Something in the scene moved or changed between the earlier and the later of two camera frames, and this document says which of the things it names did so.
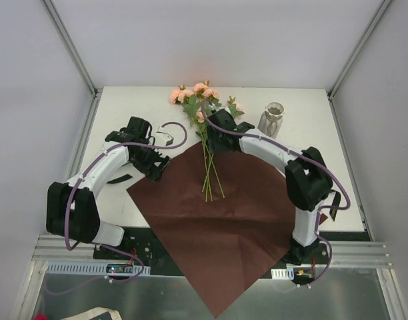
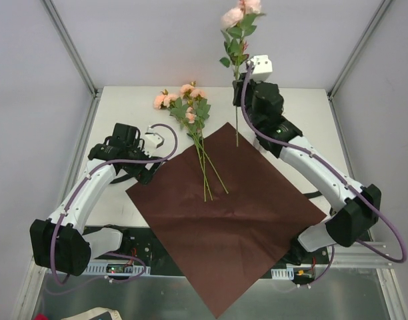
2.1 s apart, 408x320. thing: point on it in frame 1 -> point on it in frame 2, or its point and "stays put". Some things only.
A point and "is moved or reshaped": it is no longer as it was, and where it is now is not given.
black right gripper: [217, 141] -> [239, 92]
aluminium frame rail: [333, 253] stays put
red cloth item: [41, 316] stays put
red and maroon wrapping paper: [224, 245] stays put
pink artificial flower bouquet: [199, 100] is moved or reshaped
